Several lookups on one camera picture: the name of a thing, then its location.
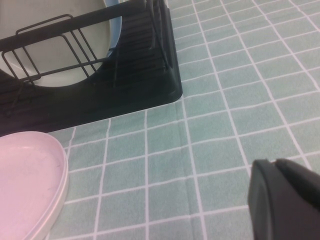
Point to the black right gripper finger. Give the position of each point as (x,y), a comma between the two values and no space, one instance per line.
(287,205)

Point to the mint green plate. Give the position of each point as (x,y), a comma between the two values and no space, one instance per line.
(50,55)

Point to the black dish drying rack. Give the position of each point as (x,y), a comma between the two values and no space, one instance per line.
(125,100)

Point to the light blue plate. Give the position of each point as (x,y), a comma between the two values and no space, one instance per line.
(116,30)

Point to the pink plate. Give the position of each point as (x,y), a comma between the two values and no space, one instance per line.
(25,187)

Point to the green grid tablecloth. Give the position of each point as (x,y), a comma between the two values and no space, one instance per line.
(200,125)

